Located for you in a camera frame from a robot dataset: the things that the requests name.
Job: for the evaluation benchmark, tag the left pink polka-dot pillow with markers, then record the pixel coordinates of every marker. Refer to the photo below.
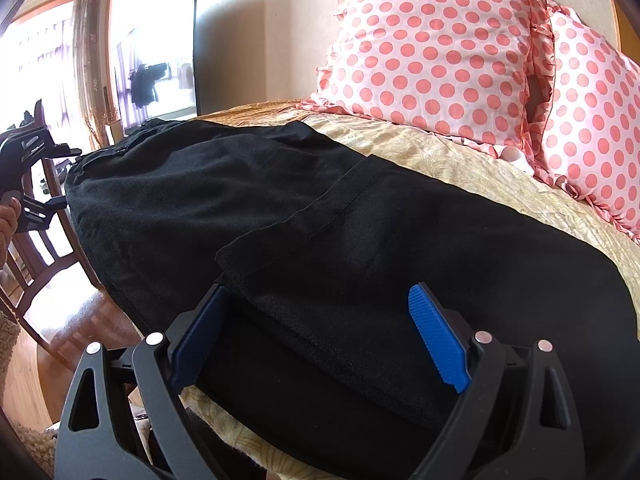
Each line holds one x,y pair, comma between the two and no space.
457,68

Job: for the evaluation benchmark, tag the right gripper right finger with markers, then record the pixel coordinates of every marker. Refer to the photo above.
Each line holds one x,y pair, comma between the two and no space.
515,417

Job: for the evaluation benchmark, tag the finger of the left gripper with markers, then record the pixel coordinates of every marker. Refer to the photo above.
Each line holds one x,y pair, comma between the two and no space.
38,144
37,216

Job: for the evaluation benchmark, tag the person's left hand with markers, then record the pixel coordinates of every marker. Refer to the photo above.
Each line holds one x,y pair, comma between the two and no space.
9,215

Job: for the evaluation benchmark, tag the black flat television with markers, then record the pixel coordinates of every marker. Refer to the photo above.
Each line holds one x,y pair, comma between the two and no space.
154,66

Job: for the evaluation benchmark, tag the cream gold patterned bedspread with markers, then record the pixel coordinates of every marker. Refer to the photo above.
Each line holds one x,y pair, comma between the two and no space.
438,158

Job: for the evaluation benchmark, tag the black pants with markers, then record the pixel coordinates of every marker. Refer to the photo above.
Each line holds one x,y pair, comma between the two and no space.
319,246

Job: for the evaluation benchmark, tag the dark wooden chair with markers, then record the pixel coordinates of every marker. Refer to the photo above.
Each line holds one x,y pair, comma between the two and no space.
39,255

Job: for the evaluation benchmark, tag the patterned window curtain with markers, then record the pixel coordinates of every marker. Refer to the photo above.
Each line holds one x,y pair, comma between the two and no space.
92,69

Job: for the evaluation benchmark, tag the wooden headboard frame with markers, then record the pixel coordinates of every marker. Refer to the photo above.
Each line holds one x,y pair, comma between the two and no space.
626,35

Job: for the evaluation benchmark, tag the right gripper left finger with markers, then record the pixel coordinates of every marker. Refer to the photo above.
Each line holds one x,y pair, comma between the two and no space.
98,438

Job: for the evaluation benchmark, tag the pink polka-dot pillow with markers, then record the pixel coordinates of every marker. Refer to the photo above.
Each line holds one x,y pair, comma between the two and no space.
457,68
586,135

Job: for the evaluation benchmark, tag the right pink polka-dot pillow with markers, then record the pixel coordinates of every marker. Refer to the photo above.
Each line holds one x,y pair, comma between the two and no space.
586,135

